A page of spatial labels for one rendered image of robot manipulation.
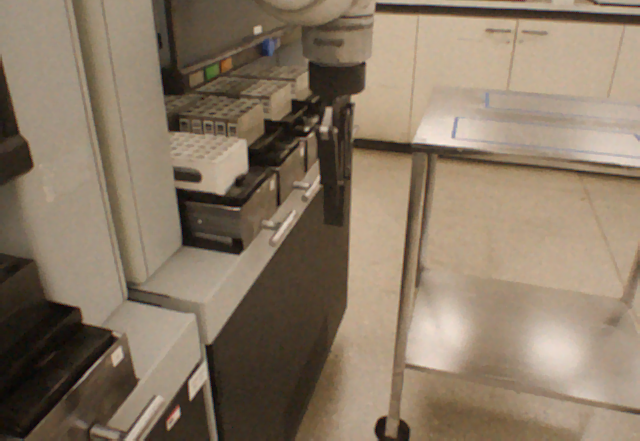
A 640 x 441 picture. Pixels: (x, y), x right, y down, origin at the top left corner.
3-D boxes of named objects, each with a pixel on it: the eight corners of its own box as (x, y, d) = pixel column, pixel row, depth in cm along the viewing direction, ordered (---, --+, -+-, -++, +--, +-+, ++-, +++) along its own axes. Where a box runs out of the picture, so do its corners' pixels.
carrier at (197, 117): (222, 128, 99) (220, 97, 96) (232, 129, 98) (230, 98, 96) (193, 148, 89) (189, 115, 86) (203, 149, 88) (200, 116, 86)
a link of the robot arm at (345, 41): (290, 17, 60) (291, 67, 63) (366, 19, 58) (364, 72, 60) (313, 9, 68) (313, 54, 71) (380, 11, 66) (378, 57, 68)
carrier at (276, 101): (282, 109, 110) (281, 81, 107) (291, 110, 110) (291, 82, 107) (261, 125, 100) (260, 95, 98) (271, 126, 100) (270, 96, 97)
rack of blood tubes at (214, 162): (56, 179, 82) (47, 142, 79) (96, 157, 90) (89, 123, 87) (222, 203, 74) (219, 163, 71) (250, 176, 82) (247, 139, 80)
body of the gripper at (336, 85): (318, 53, 70) (318, 118, 74) (298, 65, 63) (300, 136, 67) (372, 55, 68) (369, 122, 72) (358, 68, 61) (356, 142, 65)
